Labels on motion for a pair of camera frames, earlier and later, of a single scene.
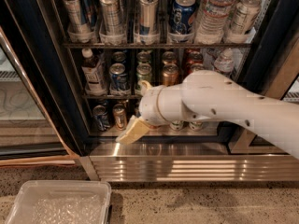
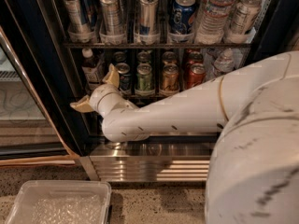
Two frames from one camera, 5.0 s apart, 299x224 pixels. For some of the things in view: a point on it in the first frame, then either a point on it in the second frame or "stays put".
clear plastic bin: [62, 202] stays put
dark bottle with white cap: [92, 69] stays put
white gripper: [149, 105] to [97, 97]
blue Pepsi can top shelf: [183, 14] stays put
